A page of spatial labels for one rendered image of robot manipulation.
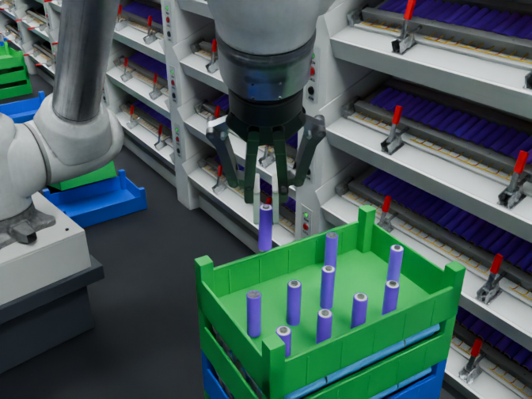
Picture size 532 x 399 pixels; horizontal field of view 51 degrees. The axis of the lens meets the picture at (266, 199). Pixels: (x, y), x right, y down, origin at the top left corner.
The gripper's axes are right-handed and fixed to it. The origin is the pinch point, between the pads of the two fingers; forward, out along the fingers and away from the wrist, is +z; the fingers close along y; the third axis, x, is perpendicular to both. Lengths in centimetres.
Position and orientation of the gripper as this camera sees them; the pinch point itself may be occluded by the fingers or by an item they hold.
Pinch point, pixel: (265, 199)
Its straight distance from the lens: 70.7
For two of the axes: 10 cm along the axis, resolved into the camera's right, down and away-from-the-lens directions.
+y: 10.0, -0.1, 0.1
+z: 0.0, 6.0, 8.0
